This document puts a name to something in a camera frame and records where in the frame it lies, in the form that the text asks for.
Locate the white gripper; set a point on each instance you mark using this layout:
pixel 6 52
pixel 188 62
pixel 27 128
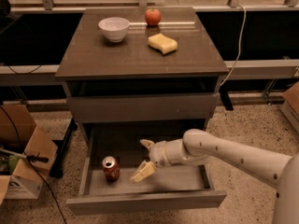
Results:
pixel 158 153

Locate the red coke can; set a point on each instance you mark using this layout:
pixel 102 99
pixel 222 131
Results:
pixel 111 168

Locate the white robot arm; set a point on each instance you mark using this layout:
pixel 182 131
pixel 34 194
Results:
pixel 279 171

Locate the open grey middle drawer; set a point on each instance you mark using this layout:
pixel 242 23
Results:
pixel 173 188

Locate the closed grey top drawer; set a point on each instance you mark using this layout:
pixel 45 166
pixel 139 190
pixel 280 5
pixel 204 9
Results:
pixel 142 108

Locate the grey drawer cabinet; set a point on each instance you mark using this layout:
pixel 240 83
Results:
pixel 95 67

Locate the black stand leg left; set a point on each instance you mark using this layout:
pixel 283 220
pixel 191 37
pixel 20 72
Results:
pixel 62 145

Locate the black stand leg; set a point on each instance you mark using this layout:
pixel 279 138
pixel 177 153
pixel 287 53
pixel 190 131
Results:
pixel 62 145
pixel 225 99

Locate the black stand leg right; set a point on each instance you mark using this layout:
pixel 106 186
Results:
pixel 225 99

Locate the yellow sponge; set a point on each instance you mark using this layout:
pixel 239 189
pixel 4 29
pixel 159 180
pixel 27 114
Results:
pixel 162 43

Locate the brown cardboard box left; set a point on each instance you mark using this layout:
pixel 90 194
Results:
pixel 20 178

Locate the white ceramic bowl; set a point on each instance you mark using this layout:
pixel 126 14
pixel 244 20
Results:
pixel 114 29

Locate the red apple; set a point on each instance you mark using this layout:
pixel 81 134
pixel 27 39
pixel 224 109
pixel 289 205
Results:
pixel 152 17

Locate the black handled tool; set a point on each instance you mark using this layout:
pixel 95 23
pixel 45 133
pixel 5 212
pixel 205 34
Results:
pixel 27 157

